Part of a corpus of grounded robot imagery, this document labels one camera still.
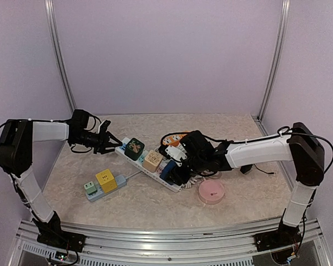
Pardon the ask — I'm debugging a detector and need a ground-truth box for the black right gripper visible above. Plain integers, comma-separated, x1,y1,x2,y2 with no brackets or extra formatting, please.
164,154,207,185

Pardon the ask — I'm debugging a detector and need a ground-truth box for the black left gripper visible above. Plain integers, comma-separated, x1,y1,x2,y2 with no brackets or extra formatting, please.
73,128,123,154

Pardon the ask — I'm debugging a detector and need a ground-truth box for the blue cube adapter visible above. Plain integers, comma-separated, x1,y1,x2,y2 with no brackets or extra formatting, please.
159,160,177,185

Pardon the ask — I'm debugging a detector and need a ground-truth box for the long white power strip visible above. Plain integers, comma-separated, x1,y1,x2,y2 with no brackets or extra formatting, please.
115,137,182,193

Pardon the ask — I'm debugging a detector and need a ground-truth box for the black charger plug with cable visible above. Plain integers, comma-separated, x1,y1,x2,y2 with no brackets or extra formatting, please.
239,163,276,176

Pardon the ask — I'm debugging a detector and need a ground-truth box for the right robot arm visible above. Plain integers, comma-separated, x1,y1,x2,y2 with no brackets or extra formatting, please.
165,122,332,246

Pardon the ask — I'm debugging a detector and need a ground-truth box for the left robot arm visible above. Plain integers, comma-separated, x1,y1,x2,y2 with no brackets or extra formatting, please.
0,109,122,247

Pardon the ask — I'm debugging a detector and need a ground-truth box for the pink round socket hub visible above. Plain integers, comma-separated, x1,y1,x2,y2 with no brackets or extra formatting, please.
198,180,225,205

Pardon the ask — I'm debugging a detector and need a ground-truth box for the light green plug adapter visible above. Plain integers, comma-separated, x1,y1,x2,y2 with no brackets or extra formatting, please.
83,181,97,196

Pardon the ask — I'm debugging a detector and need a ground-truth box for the beige cube adapter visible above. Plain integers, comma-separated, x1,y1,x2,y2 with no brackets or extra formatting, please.
142,150,163,172

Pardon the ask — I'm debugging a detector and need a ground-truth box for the dark green cube adapter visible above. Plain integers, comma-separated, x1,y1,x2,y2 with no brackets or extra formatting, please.
124,138,145,161

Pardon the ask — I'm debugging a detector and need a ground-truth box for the yellow cube adapter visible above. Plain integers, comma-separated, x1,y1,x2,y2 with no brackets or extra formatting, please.
95,169,117,193

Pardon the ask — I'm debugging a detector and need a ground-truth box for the orange power strip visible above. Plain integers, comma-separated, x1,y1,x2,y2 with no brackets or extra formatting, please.
160,131,189,147

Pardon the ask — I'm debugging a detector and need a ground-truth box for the light blue power strip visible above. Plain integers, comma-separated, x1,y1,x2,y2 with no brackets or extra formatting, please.
85,175,128,203

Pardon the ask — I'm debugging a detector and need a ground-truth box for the white red cube cable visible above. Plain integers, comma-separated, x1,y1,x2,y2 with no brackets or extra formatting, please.
183,176,202,189

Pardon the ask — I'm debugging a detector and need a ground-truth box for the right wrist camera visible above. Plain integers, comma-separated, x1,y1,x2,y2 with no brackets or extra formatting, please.
165,146,187,167

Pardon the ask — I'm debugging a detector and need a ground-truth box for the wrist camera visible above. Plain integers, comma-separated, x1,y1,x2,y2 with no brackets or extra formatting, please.
165,146,187,167
97,120,111,134

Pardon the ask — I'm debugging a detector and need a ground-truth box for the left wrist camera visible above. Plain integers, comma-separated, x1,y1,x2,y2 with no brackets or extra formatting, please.
97,120,111,134

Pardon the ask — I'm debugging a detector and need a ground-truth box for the white coiled cable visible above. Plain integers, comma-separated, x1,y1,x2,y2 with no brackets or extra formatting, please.
154,144,170,158

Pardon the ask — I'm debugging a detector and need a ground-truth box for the pink white hub cable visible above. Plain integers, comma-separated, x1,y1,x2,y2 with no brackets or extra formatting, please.
191,169,220,180

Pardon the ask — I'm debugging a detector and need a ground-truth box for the aluminium front rail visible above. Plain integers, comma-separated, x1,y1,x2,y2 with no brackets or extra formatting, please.
8,218,333,265

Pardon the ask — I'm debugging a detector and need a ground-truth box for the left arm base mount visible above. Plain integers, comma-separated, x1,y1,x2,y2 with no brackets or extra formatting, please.
37,228,87,252

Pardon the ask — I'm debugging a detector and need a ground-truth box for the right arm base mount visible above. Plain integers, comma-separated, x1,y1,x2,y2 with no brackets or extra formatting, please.
254,221,302,252

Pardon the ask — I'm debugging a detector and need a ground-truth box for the left aluminium frame post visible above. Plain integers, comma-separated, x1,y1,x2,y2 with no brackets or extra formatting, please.
44,0,77,113

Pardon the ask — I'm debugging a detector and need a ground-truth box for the aluminium frame post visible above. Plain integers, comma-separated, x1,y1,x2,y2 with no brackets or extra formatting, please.
256,0,291,123
44,0,77,113

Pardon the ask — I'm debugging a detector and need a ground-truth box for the right aluminium frame post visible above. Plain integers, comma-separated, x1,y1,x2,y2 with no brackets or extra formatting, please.
256,0,291,123

